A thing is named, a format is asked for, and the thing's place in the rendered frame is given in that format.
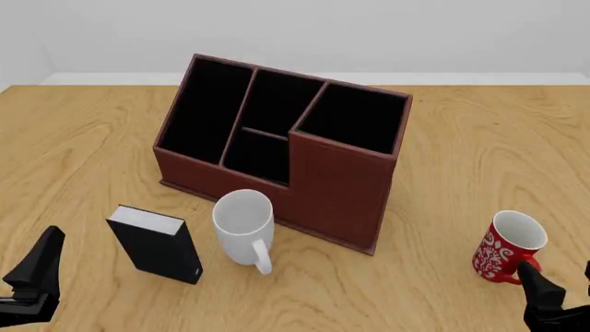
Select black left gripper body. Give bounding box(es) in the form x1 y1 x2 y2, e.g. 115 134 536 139
0 288 61 326

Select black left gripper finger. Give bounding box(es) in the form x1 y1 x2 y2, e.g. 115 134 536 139
2 225 66 302

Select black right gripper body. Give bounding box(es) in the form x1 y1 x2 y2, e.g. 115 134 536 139
524 302 590 332

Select red patterned mug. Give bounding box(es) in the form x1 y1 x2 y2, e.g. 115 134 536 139
471 209 549 286

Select white mug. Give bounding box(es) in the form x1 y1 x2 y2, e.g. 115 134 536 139
212 188 276 276

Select red-brown desk caddy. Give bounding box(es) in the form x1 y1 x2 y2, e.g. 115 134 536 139
152 53 414 257

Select black book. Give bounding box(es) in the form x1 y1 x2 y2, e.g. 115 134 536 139
105 205 205 286

